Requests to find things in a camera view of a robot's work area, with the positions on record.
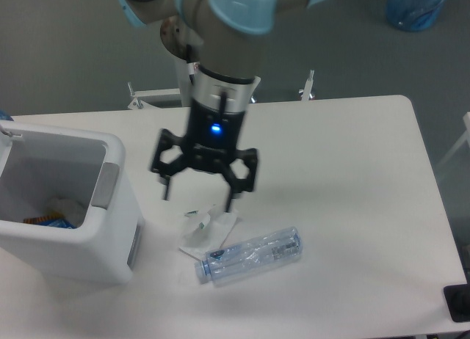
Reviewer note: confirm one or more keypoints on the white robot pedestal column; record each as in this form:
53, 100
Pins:
183, 44

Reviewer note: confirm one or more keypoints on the white push-lid trash can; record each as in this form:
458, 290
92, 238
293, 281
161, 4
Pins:
40, 163

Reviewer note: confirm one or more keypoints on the trash inside the can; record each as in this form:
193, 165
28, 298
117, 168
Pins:
60, 212

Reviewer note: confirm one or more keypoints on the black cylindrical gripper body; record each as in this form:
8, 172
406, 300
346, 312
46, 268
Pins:
210, 142

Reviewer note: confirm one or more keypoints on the blue object at left edge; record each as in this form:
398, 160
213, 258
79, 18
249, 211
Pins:
5, 116

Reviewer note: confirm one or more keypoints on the black device at table edge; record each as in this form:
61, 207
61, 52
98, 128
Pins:
457, 296

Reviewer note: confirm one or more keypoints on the white pedestal base frame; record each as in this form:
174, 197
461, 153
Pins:
170, 98

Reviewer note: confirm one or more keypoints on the blue plastic bag on floor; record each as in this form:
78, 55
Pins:
413, 15

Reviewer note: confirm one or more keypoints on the crumpled white paper wrapper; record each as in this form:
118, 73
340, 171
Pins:
206, 229

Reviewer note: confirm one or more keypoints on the white frame at right edge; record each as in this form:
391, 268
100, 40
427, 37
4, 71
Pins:
461, 142

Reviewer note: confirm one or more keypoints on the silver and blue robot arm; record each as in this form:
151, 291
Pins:
233, 34

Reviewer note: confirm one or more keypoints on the clear blue plastic bottle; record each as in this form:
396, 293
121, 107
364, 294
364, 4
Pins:
248, 258

